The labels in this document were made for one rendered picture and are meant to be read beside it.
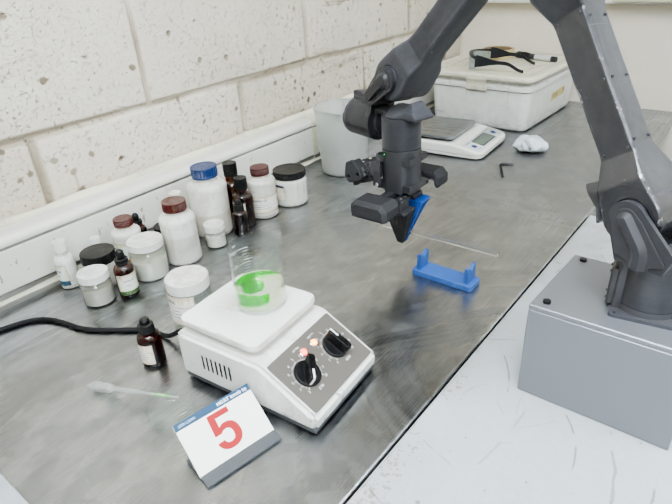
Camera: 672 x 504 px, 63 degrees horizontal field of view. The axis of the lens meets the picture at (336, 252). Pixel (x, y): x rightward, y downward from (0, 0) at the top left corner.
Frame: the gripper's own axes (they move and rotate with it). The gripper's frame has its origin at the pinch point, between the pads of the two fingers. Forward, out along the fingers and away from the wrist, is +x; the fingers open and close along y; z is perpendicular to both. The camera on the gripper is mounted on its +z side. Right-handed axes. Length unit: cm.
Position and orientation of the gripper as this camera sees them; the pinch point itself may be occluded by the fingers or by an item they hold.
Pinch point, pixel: (401, 221)
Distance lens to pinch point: 87.0
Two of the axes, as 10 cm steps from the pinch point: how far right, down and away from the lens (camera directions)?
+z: -7.9, -2.5, 5.6
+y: -6.1, 4.1, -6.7
